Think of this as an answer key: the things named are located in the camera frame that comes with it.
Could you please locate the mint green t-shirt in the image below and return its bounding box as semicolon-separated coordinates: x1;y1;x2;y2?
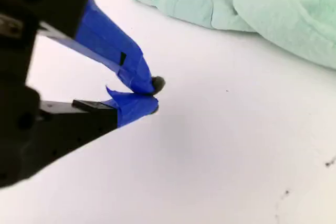
122;0;336;71

